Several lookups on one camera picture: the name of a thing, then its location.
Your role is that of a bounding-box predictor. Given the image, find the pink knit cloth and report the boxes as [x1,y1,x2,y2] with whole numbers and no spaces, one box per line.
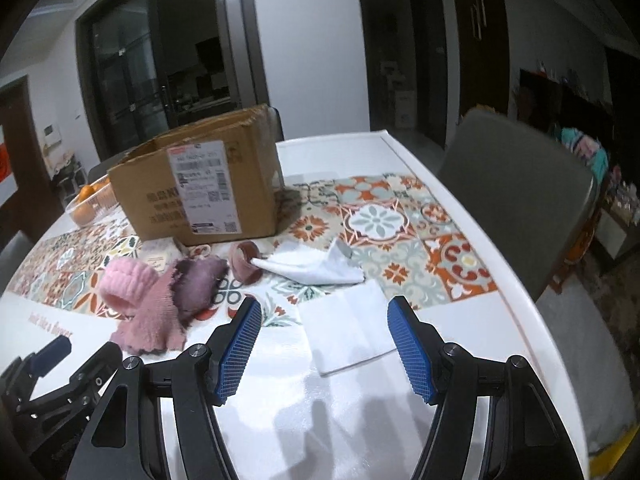
[111,263,186,356]

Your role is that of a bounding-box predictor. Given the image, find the purple knit cloth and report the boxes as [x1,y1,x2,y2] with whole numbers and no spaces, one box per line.
[170,256,228,325]

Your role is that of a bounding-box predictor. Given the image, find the dusty pink small headband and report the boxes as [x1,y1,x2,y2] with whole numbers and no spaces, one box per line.
[229,240,262,285]

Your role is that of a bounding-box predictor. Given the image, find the white cloth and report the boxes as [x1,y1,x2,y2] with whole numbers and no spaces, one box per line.
[250,238,366,286]

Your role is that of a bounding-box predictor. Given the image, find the fluffy pink headband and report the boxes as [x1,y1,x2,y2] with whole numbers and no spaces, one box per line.
[99,257,160,318]

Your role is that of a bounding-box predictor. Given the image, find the grey chair near left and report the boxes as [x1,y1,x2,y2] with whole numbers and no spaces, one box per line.
[0,231,34,292]

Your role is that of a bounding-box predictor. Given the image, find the basket of oranges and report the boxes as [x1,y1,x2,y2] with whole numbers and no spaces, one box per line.
[65,176,118,228]

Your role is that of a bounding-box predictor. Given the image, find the small shelf rack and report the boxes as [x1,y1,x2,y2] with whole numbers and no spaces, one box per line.
[52,153,88,208]

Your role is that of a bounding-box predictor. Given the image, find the red fu door poster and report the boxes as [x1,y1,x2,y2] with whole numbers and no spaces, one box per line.
[0,126,13,182]

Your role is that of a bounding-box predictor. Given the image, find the white folded napkin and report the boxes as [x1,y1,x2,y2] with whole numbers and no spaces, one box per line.
[298,280,395,376]

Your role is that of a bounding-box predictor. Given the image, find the grey chair right side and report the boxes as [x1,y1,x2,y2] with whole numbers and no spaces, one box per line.
[437,108,597,300]

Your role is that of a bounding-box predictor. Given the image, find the cardboard box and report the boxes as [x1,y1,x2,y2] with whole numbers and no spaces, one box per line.
[107,104,284,246]

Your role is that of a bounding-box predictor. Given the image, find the patterned table runner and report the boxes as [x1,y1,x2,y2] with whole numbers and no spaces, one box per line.
[8,174,497,318]

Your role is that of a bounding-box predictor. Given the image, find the grey chair behind table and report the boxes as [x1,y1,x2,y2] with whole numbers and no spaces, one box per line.
[268,106,284,142]

